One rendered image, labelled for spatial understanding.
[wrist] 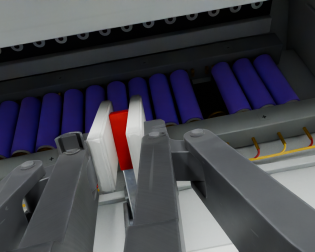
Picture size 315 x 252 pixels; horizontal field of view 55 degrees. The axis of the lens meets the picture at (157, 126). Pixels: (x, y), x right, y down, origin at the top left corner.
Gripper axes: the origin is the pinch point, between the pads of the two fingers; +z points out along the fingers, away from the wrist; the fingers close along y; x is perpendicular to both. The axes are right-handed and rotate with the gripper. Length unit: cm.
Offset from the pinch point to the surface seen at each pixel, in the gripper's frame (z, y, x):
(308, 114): 4.6, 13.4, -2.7
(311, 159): 3.0, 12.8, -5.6
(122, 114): 0.3, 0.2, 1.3
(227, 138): 4.6, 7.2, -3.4
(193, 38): 13.9, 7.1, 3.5
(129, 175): 0.1, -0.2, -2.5
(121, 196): 2.8, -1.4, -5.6
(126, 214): 0.1, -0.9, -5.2
